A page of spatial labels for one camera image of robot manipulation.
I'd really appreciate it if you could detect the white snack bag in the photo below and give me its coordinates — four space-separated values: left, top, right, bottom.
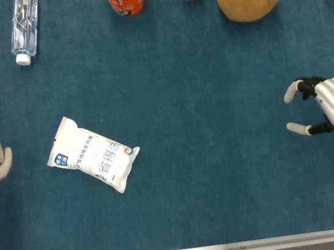
41 106 146 204

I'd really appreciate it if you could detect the blue table cloth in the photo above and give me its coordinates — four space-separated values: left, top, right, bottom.
0 0 334 250

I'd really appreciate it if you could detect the clear plastic water bottle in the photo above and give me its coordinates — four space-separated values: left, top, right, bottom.
4 0 47 68

